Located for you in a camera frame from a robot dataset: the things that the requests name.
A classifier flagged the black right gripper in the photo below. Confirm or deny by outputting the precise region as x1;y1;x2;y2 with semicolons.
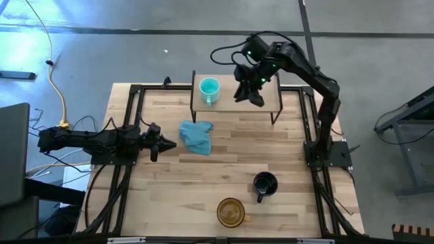
233;60;277;108

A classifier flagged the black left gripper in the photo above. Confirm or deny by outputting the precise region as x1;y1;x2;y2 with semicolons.
140;122;178;163

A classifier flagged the small teal mug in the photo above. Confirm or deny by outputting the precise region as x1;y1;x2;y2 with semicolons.
199;77;221;108

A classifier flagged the black mug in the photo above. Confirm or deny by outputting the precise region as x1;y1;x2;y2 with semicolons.
252;171;279;204

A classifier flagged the large amber glass mug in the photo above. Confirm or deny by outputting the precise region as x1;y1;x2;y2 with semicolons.
216;197;251;228

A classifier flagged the blue cloth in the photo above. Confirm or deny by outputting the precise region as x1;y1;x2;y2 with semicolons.
178;119;215;157

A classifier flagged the white paper sheet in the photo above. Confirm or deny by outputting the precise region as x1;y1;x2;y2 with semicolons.
62;164;92;192

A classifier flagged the black beam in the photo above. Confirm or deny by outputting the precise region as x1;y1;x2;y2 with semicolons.
25;178;85;206

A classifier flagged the black bag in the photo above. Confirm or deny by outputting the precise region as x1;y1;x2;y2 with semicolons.
43;204;81;237

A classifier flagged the dark grey panel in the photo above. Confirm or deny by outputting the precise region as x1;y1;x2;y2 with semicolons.
0;102;31;208

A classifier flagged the black flat floor bar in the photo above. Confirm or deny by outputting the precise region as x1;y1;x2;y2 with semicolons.
0;70;37;81

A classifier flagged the striped orange black object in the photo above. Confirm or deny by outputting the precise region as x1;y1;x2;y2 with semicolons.
392;223;434;242

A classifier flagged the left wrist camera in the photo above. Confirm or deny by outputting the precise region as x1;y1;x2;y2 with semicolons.
141;130;155;147

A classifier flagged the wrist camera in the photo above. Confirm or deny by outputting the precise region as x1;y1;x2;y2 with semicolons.
241;35;270;62
141;130;155;147

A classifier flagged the wooden shelf with black frame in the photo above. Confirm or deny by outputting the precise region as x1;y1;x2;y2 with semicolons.
189;70;284;125

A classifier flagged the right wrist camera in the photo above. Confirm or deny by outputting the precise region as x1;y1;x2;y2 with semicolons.
241;35;270;62

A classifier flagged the black aluminium table frame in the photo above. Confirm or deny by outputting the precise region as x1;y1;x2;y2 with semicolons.
73;76;366;244

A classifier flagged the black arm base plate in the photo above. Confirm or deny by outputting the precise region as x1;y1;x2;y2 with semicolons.
303;140;354;169
90;148;138;167

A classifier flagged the silver metal bracket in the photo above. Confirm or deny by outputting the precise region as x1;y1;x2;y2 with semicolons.
297;237;336;244
106;237;147;244

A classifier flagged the yellow floor cable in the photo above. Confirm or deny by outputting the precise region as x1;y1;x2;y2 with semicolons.
25;0;71;129

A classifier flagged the beige floor cable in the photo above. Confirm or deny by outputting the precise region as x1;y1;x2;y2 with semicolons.
25;161;92;176

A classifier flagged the grey metal table frame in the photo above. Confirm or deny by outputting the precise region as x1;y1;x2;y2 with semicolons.
374;86;434;199

